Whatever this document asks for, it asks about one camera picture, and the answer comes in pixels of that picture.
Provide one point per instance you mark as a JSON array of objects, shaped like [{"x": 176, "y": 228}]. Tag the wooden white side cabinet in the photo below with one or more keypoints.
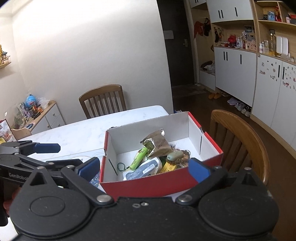
[{"x": 50, "y": 118}]

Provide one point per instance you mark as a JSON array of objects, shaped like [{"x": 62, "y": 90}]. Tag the grey green soap bar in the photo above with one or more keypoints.
[{"x": 173, "y": 156}]

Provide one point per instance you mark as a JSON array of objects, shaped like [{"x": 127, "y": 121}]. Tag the red white cardboard box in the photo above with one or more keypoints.
[{"x": 182, "y": 132}]

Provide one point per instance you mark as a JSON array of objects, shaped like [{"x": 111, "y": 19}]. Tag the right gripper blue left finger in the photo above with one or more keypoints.
[{"x": 79, "y": 177}]

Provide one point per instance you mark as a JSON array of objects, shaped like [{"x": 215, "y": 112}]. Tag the blue round toy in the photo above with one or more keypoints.
[{"x": 30, "y": 101}]

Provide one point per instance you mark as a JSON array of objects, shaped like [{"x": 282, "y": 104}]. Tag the red white snack bag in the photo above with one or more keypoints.
[{"x": 6, "y": 133}]

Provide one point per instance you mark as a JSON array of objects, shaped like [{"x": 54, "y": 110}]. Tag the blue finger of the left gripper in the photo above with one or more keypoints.
[
  {"x": 29, "y": 147},
  {"x": 59, "y": 164}
]

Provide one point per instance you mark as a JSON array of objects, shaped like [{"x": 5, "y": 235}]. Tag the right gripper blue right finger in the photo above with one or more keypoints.
[{"x": 206, "y": 177}]

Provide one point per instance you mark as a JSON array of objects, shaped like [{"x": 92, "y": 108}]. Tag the green stick package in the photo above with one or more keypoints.
[{"x": 140, "y": 155}]

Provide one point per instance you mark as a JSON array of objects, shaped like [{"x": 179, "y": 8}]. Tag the white pouch package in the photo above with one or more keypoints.
[{"x": 148, "y": 168}]

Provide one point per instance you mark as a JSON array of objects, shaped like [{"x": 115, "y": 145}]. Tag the gold foil snack bag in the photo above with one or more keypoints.
[{"x": 156, "y": 144}]

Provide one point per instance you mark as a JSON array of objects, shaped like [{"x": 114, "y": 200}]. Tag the yellow rectangular block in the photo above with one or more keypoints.
[{"x": 169, "y": 167}]

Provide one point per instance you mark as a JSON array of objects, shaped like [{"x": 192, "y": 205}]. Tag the brown wooden chair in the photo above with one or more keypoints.
[{"x": 103, "y": 100}]

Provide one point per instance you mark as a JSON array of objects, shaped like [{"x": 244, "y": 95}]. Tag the white wooden wall cabinet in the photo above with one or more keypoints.
[{"x": 247, "y": 50}]

